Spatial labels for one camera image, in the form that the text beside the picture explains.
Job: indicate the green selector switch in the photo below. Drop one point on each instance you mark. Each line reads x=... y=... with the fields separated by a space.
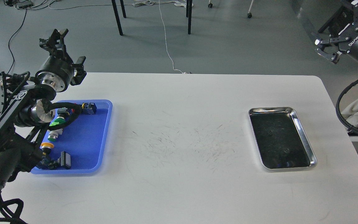
x=62 y=115

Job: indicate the black cabinet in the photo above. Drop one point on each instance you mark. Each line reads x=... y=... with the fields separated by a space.
x=340 y=20

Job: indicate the red emergency stop button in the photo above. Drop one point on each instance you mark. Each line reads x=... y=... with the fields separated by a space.
x=87 y=108

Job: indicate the black square push button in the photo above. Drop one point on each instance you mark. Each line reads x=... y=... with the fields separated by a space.
x=63 y=161

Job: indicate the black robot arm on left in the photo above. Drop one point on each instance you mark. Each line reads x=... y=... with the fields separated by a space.
x=28 y=113

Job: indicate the black table leg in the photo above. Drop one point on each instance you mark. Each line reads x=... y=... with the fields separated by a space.
x=117 y=18
x=189 y=5

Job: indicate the silver metal tray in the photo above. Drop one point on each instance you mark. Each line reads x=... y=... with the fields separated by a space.
x=288 y=133

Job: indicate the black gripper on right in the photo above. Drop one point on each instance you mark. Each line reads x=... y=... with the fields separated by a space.
x=332 y=47

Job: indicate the green push button switch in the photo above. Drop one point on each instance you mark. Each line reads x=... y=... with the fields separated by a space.
x=53 y=135

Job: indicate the blue plastic tray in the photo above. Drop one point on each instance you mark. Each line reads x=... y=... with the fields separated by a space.
x=84 y=139

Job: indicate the yellow push button switch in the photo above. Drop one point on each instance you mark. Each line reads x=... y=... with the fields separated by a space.
x=46 y=148

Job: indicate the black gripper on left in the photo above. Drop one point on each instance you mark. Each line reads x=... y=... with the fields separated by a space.
x=56 y=72

